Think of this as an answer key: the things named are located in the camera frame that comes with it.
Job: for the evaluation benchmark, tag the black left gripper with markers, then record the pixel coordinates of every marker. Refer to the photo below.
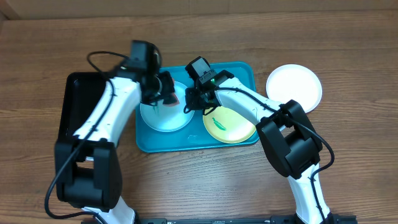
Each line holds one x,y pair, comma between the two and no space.
167,87

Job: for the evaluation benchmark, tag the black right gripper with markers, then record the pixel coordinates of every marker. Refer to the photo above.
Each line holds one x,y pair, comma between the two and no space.
194,104

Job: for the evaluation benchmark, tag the light blue plate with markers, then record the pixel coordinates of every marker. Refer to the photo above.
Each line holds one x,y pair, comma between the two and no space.
167,118

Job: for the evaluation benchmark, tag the white plate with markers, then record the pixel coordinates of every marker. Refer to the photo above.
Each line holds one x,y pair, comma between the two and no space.
295,82

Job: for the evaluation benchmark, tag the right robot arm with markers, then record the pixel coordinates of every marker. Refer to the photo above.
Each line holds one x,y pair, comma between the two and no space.
288,138

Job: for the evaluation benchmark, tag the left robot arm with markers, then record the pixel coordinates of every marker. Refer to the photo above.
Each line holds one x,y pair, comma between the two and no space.
88,175

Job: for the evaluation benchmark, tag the teal plastic tray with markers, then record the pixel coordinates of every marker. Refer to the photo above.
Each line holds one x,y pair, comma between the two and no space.
193,136

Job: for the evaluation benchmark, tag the black plastic tray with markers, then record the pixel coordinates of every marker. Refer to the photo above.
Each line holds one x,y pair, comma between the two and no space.
82,93

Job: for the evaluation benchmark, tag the yellow-green plate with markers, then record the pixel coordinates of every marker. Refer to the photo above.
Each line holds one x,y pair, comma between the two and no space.
228,126

